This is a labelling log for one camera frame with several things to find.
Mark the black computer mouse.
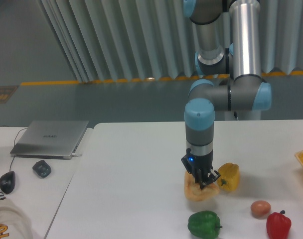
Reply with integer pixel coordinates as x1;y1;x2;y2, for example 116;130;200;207
0;171;16;194

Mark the person's white sleeve forearm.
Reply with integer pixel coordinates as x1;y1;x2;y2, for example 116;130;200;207
0;192;33;239

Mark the black mouse cable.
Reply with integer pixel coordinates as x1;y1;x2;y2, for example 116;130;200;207
0;125;29;172

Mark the yellow bell pepper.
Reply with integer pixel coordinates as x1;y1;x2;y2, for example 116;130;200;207
217;163;240;192

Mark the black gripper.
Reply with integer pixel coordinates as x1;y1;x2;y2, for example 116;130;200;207
181;148;221;190

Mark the triangular puff pastry bread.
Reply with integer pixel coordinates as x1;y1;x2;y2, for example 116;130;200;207
184;171;220;202

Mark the black power adapter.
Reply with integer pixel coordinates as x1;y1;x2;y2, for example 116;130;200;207
32;160;51;178

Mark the green bell pepper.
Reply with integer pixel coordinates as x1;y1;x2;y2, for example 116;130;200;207
187;211;222;239

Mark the brown egg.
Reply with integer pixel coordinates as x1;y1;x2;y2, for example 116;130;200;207
250;200;271;218

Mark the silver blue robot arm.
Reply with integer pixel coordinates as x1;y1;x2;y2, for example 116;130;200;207
181;0;272;189

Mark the red bell pepper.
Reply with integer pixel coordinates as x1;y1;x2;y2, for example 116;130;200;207
266;210;292;239

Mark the silver closed laptop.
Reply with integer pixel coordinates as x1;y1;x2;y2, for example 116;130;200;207
10;120;89;159

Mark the white pleated curtain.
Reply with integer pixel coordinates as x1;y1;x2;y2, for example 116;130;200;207
39;0;303;83

